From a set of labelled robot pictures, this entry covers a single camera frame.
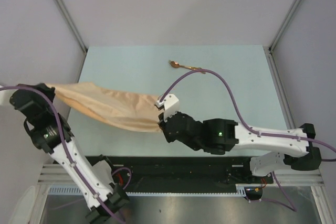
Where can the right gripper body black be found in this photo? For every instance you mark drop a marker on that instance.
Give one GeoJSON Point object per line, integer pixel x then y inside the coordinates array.
{"type": "Point", "coordinates": [161, 124]}

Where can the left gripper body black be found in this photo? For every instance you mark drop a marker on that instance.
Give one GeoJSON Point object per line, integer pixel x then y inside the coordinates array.
{"type": "Point", "coordinates": [47, 105]}

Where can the peach satin napkin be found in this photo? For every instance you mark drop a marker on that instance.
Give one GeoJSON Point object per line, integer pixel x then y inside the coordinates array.
{"type": "Point", "coordinates": [125, 110]}

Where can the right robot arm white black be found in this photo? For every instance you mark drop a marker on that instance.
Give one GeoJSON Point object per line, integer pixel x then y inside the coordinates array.
{"type": "Point", "coordinates": [221, 136]}

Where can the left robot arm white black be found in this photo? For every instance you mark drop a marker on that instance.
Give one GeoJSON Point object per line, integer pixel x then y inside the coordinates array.
{"type": "Point", "coordinates": [50, 132]}

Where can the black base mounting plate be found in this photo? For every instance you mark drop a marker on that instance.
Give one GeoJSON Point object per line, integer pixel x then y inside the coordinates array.
{"type": "Point", "coordinates": [184, 175]}

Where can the copper spoon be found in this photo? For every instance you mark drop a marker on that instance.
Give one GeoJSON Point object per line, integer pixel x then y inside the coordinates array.
{"type": "Point", "coordinates": [176, 64]}

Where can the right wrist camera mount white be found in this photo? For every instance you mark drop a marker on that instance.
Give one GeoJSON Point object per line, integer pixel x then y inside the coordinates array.
{"type": "Point", "coordinates": [168, 107]}

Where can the aluminium cross rail front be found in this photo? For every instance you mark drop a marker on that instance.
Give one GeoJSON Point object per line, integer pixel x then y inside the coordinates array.
{"type": "Point", "coordinates": [55, 174]}

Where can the aluminium frame rail right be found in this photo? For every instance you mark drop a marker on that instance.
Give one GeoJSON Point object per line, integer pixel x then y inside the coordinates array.
{"type": "Point", "coordinates": [283, 103]}

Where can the aluminium frame post left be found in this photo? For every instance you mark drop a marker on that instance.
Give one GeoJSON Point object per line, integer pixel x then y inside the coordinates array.
{"type": "Point", "coordinates": [71, 25]}

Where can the aluminium frame post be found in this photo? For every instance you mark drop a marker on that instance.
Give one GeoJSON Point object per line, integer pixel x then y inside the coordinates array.
{"type": "Point", "coordinates": [71, 25]}
{"type": "Point", "coordinates": [285, 24]}

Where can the aluminium frame post right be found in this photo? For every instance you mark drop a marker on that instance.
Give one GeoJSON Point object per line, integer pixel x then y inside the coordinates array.
{"type": "Point", "coordinates": [285, 24]}

